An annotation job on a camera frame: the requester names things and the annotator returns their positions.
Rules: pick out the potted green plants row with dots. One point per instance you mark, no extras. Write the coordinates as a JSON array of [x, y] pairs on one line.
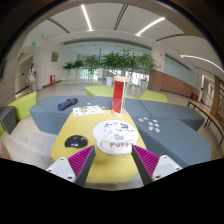
[[123, 61]]

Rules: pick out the person in white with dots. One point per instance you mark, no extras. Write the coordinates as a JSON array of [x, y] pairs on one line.
[[31, 78]]

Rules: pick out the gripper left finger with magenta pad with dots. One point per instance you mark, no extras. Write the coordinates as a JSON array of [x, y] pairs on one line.
[[75, 168]]

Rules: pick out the red fire extinguisher box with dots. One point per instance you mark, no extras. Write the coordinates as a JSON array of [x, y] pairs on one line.
[[52, 79]]

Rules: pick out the dark grey ottoman left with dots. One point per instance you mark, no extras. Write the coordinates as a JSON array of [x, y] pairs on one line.
[[8, 118]]

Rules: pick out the lime green bench left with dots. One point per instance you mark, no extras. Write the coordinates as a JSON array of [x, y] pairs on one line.
[[22, 106]]

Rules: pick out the grey modular sofa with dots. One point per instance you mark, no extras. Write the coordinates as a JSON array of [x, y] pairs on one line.
[[178, 137]]

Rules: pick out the printed paper sheet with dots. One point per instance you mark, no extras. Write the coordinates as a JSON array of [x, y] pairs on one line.
[[87, 110]]

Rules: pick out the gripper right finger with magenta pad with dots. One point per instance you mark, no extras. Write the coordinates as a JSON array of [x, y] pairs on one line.
[[152, 167]]

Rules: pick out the white puppy mouse pad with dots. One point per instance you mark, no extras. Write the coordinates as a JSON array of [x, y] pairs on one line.
[[115, 137]]

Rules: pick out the wooden bench right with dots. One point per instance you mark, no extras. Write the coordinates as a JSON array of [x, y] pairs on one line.
[[209, 118]]

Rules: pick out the dark blue folded umbrella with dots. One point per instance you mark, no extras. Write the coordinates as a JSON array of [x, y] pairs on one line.
[[67, 103]]

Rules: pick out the small sticker cards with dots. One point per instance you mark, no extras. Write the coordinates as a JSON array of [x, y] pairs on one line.
[[152, 124]]

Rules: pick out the black computer mouse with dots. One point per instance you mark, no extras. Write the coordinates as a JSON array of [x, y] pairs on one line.
[[76, 141]]

